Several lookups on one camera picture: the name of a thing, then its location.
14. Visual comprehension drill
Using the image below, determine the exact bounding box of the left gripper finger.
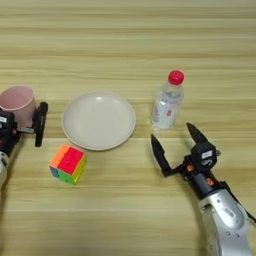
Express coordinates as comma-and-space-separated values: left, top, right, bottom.
32, 101, 50, 138

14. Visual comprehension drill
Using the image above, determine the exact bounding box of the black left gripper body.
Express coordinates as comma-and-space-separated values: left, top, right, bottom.
0, 126, 36, 161

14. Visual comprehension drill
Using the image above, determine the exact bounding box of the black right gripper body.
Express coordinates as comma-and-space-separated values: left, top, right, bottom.
169, 159, 232, 202

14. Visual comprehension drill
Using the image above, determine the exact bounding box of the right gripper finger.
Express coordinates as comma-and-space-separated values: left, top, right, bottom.
185, 122, 210, 147
149, 133, 175, 179

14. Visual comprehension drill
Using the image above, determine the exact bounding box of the pink plastic cup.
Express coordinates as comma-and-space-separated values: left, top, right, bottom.
0, 85, 37, 130

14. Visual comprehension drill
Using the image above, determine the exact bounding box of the clear bottle red cap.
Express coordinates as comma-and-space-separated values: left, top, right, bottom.
150, 69, 186, 132

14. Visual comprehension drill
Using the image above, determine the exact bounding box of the colourful puzzle cube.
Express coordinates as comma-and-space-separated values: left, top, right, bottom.
48, 143, 89, 186

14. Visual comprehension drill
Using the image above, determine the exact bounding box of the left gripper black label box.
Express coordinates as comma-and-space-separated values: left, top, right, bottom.
0, 111, 17, 133

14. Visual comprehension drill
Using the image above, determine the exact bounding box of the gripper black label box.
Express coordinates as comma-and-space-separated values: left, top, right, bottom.
0, 111, 17, 133
190, 141, 220, 175

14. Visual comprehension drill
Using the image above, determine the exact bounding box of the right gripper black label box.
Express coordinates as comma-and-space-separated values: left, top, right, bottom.
190, 141, 220, 175

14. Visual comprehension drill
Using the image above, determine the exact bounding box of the cream round plate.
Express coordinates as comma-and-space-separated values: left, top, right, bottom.
61, 91, 137, 152

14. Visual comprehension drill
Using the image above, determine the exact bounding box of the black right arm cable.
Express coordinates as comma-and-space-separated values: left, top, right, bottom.
228, 180, 256, 225

